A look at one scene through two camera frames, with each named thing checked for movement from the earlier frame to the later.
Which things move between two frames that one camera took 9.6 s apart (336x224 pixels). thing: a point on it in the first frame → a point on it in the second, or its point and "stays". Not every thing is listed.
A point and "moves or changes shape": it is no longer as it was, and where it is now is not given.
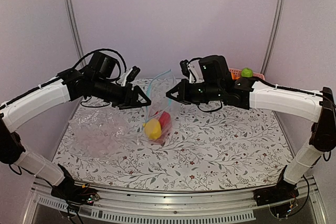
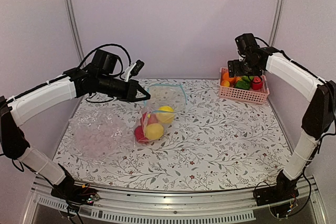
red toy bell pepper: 165,120 → 149,118
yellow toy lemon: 153,128 stays
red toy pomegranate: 160,140 → 139,135
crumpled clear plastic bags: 99,133 stays
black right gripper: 183,96 → 235,70
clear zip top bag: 163,100 moves or changes shape
